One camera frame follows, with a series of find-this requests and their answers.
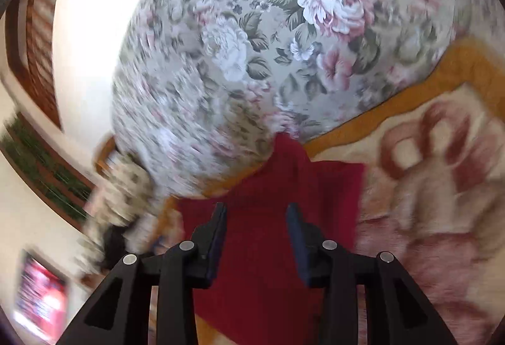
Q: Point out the cream dotted cushion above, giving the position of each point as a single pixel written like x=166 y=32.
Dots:
x=126 y=187
x=94 y=242

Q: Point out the floral fabric sofa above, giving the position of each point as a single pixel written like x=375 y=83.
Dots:
x=236 y=53

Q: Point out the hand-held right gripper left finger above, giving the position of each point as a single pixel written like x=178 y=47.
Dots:
x=216 y=246

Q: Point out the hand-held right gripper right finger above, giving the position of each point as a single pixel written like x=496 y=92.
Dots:
x=298 y=246

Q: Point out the wooden chair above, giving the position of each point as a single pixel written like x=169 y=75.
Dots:
x=104 y=155

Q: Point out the wooden lattice wall panel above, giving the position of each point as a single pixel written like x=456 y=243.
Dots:
x=39 y=45

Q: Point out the green leafy wall trim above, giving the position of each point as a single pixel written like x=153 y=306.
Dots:
x=47 y=171

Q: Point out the red framed picture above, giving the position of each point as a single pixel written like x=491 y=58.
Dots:
x=41 y=295

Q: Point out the dark red knit sweater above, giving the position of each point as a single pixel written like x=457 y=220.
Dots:
x=256 y=219

